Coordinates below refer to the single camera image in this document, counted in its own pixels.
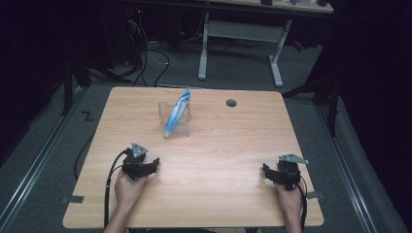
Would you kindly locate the person's right hand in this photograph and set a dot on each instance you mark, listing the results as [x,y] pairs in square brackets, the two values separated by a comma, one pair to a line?
[291,200]

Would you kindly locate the blue white toothpaste tube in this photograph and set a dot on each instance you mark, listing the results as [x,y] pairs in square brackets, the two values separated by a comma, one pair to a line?
[176,113]

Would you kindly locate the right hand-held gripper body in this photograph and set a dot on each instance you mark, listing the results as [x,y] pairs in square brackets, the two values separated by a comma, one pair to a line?
[290,171]

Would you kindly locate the person's left hand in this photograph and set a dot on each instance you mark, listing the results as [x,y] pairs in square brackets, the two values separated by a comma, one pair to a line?
[129,191]

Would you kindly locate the desk with white legs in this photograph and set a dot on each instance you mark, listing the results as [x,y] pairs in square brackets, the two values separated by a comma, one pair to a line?
[243,32]

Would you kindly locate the black stand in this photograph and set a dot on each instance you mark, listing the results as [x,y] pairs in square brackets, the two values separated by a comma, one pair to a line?
[332,106]
[68,90]

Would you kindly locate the metal floor rail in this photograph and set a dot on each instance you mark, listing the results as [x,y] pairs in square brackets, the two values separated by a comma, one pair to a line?
[35,165]
[346,168]

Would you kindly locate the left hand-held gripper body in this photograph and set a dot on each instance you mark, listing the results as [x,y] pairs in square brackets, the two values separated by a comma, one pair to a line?
[134,166]

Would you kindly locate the black floor tape mark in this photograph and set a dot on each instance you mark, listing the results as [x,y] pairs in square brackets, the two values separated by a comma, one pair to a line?
[87,116]

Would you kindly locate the grey tape piece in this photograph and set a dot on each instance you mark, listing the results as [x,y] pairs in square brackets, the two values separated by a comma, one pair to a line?
[315,194]
[74,199]

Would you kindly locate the clear plastic container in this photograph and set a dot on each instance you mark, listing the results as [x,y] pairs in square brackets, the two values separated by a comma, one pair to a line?
[184,127]

